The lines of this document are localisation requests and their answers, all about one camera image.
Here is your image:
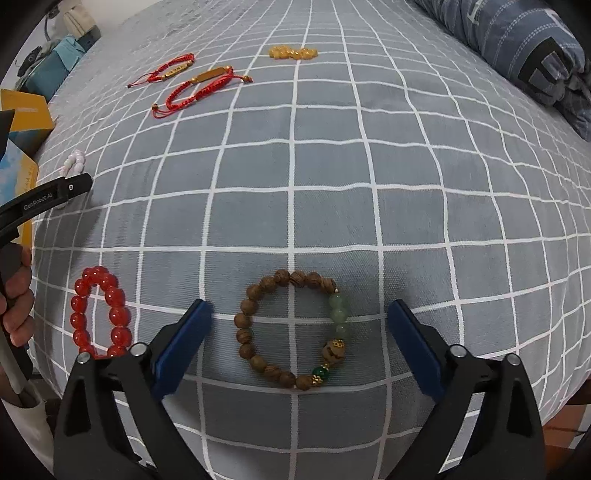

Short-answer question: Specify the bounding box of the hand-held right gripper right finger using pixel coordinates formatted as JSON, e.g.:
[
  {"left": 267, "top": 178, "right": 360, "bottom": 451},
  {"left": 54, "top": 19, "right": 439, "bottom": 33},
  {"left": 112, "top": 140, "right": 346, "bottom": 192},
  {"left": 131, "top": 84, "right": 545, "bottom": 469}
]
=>
[{"left": 387, "top": 299, "right": 548, "bottom": 480}]

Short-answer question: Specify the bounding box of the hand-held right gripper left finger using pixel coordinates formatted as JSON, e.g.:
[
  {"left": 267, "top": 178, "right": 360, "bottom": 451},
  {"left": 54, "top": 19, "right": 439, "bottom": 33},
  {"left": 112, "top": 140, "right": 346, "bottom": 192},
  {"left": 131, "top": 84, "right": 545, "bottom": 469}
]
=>
[{"left": 53, "top": 298, "right": 213, "bottom": 480}]

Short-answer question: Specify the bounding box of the wooden bead bracelet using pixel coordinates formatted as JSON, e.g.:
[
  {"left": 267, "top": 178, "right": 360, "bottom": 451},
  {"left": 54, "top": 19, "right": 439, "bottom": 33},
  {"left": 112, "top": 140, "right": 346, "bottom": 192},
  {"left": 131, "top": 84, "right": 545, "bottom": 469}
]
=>
[{"left": 233, "top": 270, "right": 350, "bottom": 391}]

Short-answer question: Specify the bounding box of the person's left hand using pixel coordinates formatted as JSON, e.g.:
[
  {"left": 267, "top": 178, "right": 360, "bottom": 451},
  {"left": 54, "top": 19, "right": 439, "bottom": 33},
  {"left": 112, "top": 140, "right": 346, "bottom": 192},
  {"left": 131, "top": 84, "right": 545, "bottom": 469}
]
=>
[{"left": 0, "top": 248, "right": 37, "bottom": 348}]

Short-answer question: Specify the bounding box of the sky print box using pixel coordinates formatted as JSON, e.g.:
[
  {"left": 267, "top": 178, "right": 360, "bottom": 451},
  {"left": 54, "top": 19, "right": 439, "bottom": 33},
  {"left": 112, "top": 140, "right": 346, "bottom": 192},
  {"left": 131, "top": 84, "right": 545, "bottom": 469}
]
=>
[{"left": 0, "top": 142, "right": 40, "bottom": 246}]

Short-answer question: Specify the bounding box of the yellow cardboard box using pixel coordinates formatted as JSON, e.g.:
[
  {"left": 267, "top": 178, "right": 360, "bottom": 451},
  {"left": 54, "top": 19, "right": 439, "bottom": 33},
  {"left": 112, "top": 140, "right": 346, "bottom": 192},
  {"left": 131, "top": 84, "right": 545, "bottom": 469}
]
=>
[{"left": 0, "top": 89, "right": 57, "bottom": 155}]

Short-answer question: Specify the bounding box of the light blue bag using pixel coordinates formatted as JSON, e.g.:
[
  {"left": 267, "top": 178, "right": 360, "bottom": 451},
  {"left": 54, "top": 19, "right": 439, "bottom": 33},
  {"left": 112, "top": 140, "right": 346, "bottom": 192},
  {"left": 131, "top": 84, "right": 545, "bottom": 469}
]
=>
[{"left": 18, "top": 25, "right": 101, "bottom": 103}]

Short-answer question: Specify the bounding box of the grey checked bedsheet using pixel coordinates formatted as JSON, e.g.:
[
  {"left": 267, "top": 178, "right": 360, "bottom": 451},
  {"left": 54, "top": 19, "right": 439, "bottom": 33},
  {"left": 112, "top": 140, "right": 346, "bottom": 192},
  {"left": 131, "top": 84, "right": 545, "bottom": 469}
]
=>
[{"left": 28, "top": 0, "right": 591, "bottom": 480}]

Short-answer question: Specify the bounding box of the beige cloth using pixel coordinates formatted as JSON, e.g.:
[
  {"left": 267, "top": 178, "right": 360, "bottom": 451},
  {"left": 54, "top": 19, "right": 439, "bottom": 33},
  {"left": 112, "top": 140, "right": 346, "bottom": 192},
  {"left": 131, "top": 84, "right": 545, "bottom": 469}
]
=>
[{"left": 61, "top": 4, "right": 99, "bottom": 34}]

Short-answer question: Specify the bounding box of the blue grey pillow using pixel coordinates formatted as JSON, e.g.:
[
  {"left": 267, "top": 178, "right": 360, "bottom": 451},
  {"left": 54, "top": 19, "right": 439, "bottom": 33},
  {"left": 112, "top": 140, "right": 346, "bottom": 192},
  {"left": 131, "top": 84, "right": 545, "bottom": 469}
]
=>
[{"left": 410, "top": 0, "right": 591, "bottom": 139}]

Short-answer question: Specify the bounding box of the white bead bracelet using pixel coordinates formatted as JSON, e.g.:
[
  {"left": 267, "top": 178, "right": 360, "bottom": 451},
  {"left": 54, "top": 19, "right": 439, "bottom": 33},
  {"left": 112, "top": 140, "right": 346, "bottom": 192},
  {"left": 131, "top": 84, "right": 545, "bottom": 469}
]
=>
[{"left": 58, "top": 150, "right": 88, "bottom": 209}]

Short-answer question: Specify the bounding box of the red bead bracelet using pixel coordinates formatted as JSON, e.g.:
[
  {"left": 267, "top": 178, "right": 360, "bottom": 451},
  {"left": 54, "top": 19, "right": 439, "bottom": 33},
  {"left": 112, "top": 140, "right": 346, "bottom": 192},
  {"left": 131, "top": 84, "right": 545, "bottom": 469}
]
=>
[{"left": 70, "top": 266, "right": 133, "bottom": 360}]

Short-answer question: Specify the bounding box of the large red string bracelet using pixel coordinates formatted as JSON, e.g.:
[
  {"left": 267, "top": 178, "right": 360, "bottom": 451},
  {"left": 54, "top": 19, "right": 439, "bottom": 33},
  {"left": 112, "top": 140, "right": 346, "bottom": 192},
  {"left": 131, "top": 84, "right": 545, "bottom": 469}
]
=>
[{"left": 152, "top": 66, "right": 254, "bottom": 117}]

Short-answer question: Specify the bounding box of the small red string bracelet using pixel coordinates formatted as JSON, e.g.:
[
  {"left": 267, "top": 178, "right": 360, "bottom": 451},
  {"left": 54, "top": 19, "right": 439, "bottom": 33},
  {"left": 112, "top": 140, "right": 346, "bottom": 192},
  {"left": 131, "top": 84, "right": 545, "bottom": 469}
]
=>
[{"left": 127, "top": 54, "right": 196, "bottom": 89}]

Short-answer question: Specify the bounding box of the yellow bead bracelet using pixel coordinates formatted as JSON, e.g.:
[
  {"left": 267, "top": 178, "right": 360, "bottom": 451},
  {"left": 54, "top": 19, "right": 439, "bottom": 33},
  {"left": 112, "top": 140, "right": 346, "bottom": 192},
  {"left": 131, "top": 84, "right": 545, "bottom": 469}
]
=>
[{"left": 269, "top": 45, "right": 319, "bottom": 60}]

